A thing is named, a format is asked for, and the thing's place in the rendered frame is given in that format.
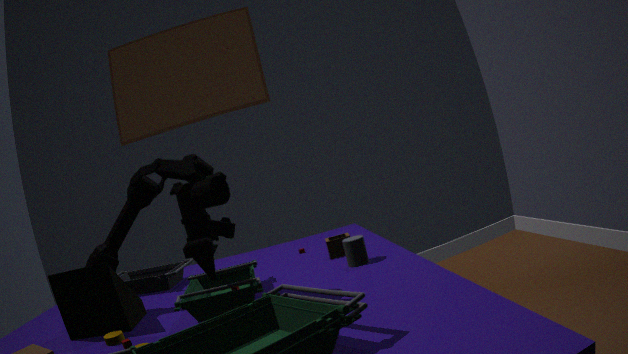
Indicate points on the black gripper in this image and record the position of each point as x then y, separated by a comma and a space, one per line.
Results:
199, 247

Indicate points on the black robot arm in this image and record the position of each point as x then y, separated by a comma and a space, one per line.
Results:
204, 190

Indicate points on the grey cylinder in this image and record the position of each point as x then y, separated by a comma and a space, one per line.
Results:
355, 251

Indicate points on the green plastic tray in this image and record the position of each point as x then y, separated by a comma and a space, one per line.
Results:
207, 306

